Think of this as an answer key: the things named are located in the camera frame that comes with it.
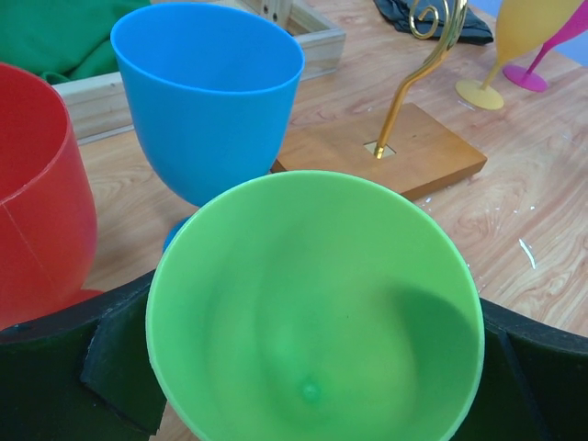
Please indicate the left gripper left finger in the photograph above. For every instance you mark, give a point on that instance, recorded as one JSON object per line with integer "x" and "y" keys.
{"x": 82, "y": 373}

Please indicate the green shirt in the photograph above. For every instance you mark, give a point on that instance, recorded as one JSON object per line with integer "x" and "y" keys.
{"x": 62, "y": 41}

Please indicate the blue wine glass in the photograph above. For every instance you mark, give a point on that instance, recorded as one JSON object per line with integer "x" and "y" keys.
{"x": 210, "y": 90}

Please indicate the yellow wine glass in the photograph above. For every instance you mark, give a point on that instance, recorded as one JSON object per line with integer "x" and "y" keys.
{"x": 521, "y": 26}

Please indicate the green wine glass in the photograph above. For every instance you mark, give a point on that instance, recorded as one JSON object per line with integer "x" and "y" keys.
{"x": 313, "y": 305}

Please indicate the amber rack base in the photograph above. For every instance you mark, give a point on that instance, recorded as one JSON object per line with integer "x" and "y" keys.
{"x": 421, "y": 157}

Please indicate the red wine glass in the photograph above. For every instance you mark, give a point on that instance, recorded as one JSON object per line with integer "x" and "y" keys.
{"x": 48, "y": 213}

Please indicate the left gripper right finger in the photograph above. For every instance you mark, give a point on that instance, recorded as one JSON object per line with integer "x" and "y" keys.
{"x": 533, "y": 384}

